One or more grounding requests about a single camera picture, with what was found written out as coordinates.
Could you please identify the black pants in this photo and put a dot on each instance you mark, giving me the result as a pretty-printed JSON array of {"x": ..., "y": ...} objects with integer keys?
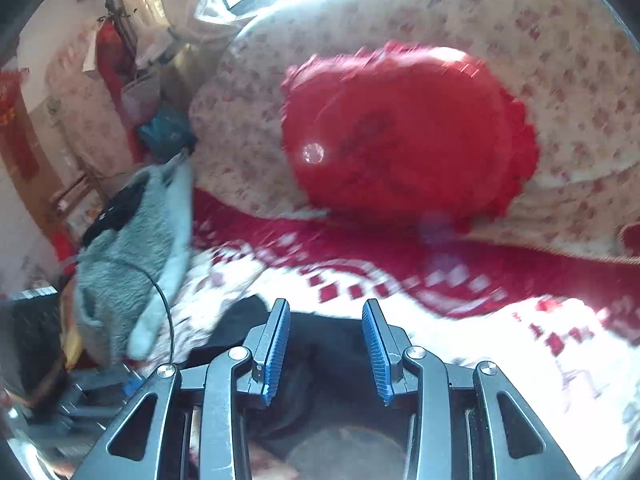
[{"x": 325, "y": 345}]

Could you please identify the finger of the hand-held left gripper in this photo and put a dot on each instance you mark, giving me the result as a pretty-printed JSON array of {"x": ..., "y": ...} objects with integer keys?
[{"x": 112, "y": 385}]

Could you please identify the black device on fleece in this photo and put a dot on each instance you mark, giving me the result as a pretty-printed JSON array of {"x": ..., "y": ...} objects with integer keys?
[{"x": 117, "y": 207}]

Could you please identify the grey fleece garment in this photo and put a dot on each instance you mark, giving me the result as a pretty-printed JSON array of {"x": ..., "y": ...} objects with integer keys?
[{"x": 115, "y": 270}]

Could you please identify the red and white patterned blanket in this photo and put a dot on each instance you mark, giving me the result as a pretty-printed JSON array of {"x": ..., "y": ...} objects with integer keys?
[{"x": 500, "y": 340}]

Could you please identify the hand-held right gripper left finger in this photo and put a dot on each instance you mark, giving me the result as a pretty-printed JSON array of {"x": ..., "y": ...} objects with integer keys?
[{"x": 277, "y": 355}]

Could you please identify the red wall hanging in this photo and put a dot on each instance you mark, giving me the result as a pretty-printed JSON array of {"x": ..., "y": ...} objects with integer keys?
[{"x": 12, "y": 110}]

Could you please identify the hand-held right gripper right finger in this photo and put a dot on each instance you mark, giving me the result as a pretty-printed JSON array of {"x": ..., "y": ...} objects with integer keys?
[{"x": 377, "y": 355}]

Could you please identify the red hanging cloth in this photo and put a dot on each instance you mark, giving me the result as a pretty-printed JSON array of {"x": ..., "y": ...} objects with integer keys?
[{"x": 110, "y": 55}]

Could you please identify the teal bag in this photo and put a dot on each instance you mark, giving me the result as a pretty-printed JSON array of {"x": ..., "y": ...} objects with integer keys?
[{"x": 165, "y": 132}]

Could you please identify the red round frilled pillow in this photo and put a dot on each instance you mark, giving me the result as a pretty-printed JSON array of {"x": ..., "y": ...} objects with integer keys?
[{"x": 400, "y": 135}]

